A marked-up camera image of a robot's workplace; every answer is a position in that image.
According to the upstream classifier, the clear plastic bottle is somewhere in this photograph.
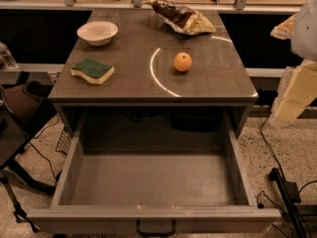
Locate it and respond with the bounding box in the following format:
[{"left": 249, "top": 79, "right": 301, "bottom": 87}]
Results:
[{"left": 0, "top": 42, "right": 18, "bottom": 69}]

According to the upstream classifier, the black floor cable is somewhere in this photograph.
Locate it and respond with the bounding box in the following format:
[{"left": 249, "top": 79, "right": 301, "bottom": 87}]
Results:
[
  {"left": 259, "top": 116, "right": 285, "bottom": 177},
  {"left": 28, "top": 114, "right": 60, "bottom": 181}
]

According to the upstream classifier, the white ceramic bowl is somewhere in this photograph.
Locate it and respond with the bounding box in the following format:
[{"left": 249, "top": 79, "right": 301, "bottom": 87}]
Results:
[{"left": 77, "top": 21, "right": 118, "bottom": 47}]

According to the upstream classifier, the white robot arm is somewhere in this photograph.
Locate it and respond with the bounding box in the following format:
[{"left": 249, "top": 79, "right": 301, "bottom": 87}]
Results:
[{"left": 268, "top": 0, "right": 317, "bottom": 128}]

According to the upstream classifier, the grey top drawer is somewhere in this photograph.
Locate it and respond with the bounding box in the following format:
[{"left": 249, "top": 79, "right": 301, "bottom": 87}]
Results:
[{"left": 29, "top": 111, "right": 280, "bottom": 234}]

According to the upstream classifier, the black floor cable left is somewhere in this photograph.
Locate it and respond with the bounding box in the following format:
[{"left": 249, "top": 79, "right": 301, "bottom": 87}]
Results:
[{"left": 28, "top": 114, "right": 60, "bottom": 181}]

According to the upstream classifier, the green yellow sponge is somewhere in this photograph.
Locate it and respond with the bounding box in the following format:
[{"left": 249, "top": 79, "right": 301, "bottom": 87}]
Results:
[{"left": 70, "top": 58, "right": 115, "bottom": 85}]

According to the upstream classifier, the black wire rack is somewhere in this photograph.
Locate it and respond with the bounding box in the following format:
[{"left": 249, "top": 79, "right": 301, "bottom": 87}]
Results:
[{"left": 55, "top": 128, "right": 71, "bottom": 156}]

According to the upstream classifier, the black drawer handle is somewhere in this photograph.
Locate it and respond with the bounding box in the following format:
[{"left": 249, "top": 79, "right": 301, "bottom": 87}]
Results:
[{"left": 136, "top": 220, "right": 176, "bottom": 238}]

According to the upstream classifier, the orange fruit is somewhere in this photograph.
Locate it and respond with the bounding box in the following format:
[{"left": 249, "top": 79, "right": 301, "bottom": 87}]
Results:
[{"left": 173, "top": 53, "right": 192, "bottom": 72}]

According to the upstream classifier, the black floor cable right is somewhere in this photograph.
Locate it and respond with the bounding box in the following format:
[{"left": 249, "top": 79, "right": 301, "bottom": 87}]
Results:
[{"left": 259, "top": 116, "right": 285, "bottom": 177}]

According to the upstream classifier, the black tripod stand right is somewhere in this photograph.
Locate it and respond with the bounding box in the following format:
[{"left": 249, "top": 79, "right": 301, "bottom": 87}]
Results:
[{"left": 268, "top": 168, "right": 317, "bottom": 238}]

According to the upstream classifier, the black tripod leg left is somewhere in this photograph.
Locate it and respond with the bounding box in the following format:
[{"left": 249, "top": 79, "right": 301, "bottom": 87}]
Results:
[{"left": 0, "top": 171, "right": 39, "bottom": 233}]

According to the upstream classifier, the brown yellow chip bag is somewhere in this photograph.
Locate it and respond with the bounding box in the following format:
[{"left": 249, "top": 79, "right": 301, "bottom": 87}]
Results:
[{"left": 147, "top": 0, "right": 216, "bottom": 36}]

